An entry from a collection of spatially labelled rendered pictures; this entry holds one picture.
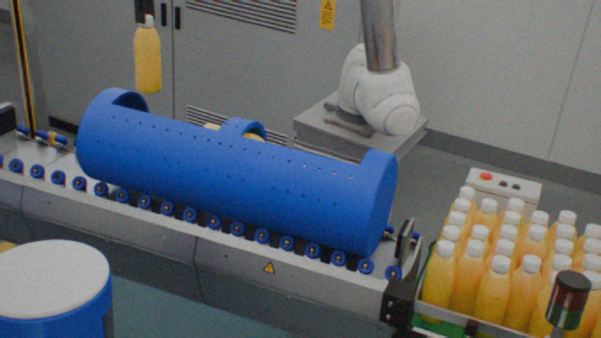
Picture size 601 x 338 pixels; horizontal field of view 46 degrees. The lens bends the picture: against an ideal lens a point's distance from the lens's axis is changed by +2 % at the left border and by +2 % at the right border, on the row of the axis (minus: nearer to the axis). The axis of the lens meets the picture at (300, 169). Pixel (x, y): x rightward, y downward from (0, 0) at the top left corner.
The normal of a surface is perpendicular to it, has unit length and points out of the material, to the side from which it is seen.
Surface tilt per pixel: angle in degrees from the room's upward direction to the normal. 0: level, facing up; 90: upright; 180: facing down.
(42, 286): 0
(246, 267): 71
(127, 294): 0
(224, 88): 90
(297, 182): 59
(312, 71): 90
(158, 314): 0
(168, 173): 84
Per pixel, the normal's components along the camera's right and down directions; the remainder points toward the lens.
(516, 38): -0.48, 0.38
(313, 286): -0.32, 0.10
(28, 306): 0.07, -0.88
